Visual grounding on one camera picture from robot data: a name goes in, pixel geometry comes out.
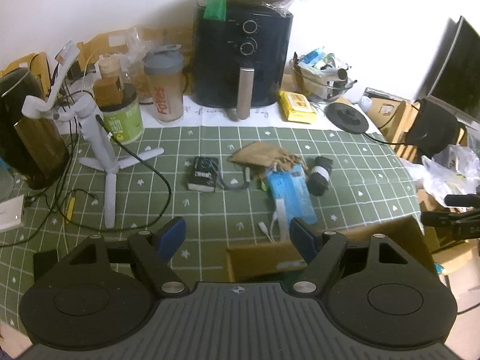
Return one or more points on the blue wipes pack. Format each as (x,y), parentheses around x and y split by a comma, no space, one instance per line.
(291,187)

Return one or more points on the yellow wet wipes pack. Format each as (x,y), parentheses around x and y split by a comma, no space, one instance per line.
(296,108)

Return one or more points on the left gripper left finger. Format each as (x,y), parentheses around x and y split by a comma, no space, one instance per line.
(151,254)

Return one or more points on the black socks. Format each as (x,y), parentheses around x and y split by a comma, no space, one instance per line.
(318,180)

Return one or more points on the tan drawstring pouch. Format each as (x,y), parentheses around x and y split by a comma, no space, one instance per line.
(262,154)

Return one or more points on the black monitor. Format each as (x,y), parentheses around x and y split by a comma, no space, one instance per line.
(452,80)

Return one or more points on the wooden chair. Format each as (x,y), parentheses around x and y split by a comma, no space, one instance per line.
(395,129)

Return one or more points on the black kettle base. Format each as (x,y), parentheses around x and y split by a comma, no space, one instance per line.
(347,118)

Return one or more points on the black tissue pack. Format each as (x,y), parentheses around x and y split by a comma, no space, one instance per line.
(203,175)

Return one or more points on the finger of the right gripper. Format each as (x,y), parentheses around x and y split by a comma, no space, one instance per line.
(467,200)
(447,219)

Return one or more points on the glass bowl of clutter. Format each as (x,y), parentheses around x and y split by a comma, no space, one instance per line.
(321,76)

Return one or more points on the white plastic bag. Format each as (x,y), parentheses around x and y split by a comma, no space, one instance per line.
(453,171)

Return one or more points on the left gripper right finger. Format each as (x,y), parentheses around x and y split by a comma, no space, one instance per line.
(322,254)

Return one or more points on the yellow pen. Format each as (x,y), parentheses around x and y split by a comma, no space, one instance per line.
(70,209)

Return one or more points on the white phone tripod stand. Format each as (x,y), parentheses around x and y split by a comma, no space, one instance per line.
(90,119)

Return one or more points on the grey lid shaker bottle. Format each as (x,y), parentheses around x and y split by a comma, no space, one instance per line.
(163,66)

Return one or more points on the green label jar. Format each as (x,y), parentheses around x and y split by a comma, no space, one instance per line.
(124,120)

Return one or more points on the black air fryer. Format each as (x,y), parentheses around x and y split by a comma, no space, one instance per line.
(251,37)

